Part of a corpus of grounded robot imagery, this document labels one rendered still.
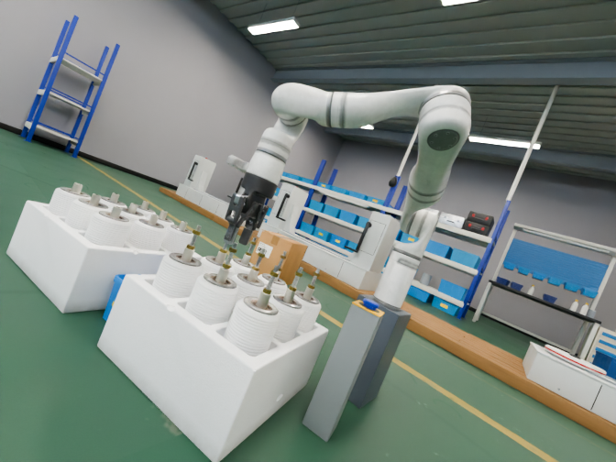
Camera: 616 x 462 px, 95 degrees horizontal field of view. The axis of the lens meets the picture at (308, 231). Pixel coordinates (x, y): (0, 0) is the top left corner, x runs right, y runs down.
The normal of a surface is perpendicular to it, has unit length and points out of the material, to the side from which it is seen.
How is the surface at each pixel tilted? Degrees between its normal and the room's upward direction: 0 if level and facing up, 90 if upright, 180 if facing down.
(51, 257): 90
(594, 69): 90
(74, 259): 90
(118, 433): 0
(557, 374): 90
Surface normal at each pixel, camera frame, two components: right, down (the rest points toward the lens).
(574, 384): -0.55, -0.22
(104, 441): 0.38, -0.92
